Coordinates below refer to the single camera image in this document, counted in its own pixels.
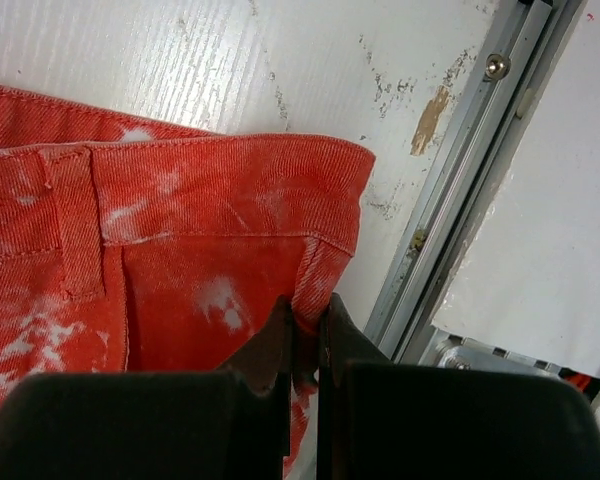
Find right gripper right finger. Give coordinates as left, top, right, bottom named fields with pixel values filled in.
left=317, top=296, right=600, bottom=479

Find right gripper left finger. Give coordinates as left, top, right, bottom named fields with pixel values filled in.
left=0, top=298, right=293, bottom=479

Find red white patterned trousers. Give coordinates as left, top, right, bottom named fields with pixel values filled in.
left=0, top=86, right=374, bottom=479

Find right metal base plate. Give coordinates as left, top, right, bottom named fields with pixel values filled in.
left=419, top=327, right=600, bottom=386

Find aluminium table frame rail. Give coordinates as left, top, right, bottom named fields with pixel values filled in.
left=364, top=1, right=582, bottom=363

